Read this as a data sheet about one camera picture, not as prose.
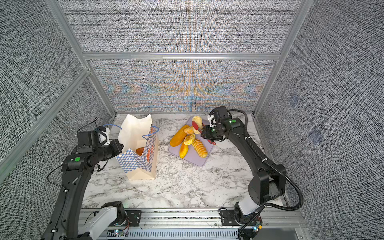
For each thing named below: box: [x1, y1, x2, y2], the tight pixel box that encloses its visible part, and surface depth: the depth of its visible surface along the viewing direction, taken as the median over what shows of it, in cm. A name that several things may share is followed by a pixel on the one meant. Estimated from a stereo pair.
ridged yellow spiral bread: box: [192, 138, 208, 158], surface depth 97 cm
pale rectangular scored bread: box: [192, 115, 203, 134], surface depth 91 cm
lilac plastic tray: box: [181, 116, 193, 127], surface depth 116 cm
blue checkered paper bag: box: [116, 113, 159, 181], surface depth 81 cm
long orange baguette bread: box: [170, 124, 190, 147], surface depth 102 cm
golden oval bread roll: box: [184, 126, 195, 135], surface depth 102 cm
